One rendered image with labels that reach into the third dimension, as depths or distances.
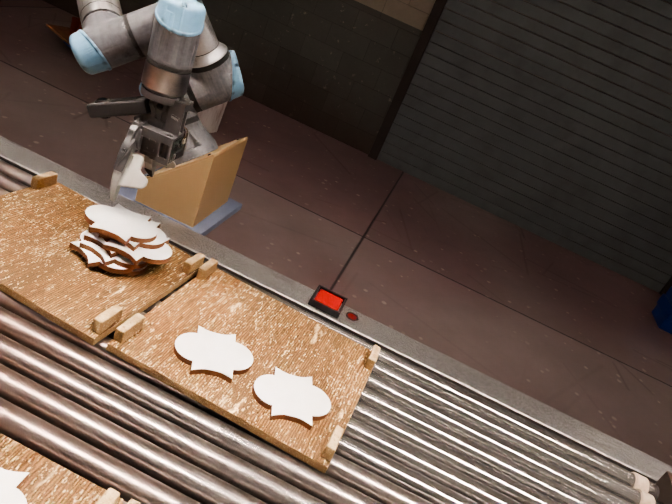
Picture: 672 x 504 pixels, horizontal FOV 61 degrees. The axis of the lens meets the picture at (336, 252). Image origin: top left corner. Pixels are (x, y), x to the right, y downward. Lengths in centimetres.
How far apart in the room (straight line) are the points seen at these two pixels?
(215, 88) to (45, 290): 70
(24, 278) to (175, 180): 52
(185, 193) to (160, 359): 60
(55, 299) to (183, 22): 51
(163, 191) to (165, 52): 60
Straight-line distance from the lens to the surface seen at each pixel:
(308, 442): 97
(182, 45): 101
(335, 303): 133
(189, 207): 152
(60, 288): 112
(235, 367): 102
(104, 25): 113
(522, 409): 138
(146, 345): 103
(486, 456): 119
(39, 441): 91
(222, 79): 155
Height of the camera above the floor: 161
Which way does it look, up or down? 26 degrees down
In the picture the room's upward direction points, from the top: 24 degrees clockwise
